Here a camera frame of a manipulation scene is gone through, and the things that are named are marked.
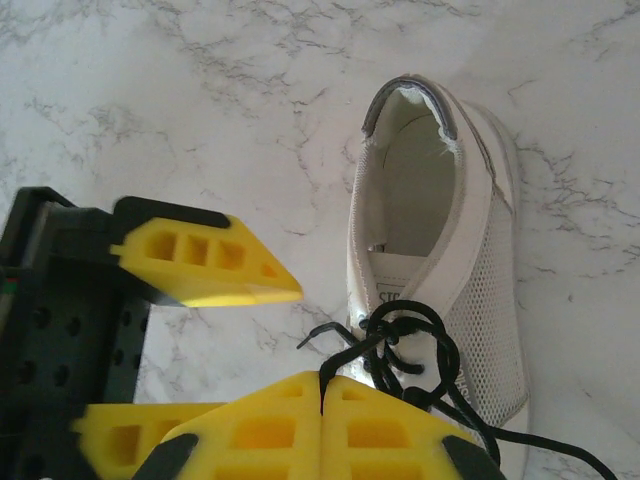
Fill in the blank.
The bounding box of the black shoelace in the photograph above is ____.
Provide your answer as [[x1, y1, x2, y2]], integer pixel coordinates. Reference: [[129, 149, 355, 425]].
[[297, 299, 614, 480]]

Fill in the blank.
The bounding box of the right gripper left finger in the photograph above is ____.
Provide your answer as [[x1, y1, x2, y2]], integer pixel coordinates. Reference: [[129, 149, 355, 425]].
[[132, 371, 322, 480]]

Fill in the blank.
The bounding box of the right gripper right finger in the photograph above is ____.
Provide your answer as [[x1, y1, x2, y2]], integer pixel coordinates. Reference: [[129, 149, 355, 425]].
[[320, 373, 507, 480]]

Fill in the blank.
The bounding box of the white sneaker shoe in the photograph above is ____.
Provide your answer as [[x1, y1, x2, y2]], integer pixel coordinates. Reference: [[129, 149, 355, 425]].
[[344, 73, 532, 441]]

